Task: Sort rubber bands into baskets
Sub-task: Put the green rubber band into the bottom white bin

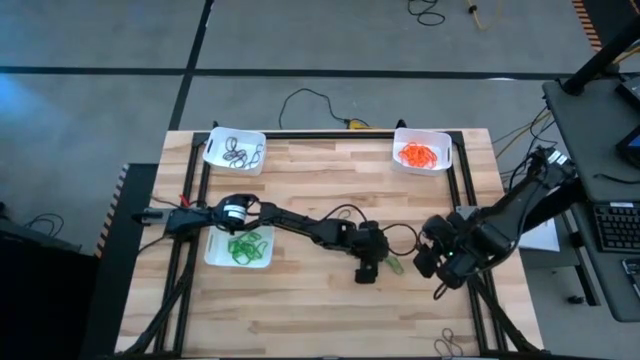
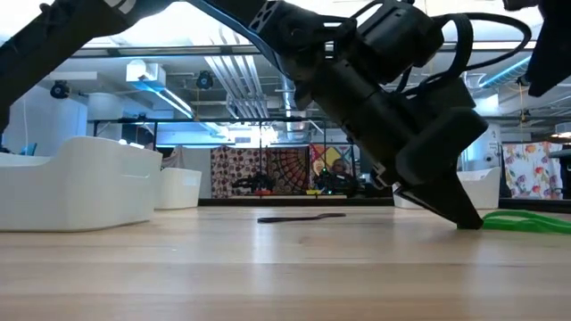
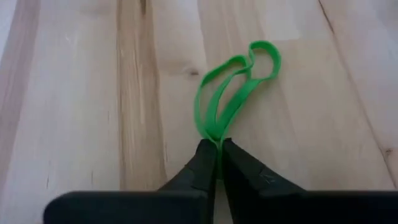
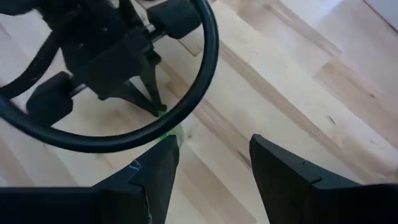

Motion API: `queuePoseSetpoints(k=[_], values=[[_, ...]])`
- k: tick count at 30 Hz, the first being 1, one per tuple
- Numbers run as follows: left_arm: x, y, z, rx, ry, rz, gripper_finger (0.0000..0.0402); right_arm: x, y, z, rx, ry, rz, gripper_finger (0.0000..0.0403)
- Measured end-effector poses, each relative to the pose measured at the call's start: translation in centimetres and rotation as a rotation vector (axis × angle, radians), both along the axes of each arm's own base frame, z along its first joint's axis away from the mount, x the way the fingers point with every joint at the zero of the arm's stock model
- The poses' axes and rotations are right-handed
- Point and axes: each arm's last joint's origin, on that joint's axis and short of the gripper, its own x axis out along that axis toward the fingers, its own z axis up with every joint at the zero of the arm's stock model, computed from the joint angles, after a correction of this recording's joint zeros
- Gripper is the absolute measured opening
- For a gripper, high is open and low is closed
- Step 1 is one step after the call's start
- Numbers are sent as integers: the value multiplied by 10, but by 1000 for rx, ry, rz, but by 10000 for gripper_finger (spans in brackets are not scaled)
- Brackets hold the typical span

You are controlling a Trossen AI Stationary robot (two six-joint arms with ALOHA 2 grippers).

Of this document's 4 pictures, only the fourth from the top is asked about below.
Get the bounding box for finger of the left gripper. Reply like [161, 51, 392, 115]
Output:
[139, 52, 168, 112]
[99, 80, 159, 118]

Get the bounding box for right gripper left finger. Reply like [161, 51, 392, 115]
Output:
[0, 135, 180, 224]

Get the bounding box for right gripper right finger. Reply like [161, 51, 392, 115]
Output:
[249, 134, 398, 224]

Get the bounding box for thick black sleeved cable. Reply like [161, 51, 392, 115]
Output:
[0, 32, 62, 101]

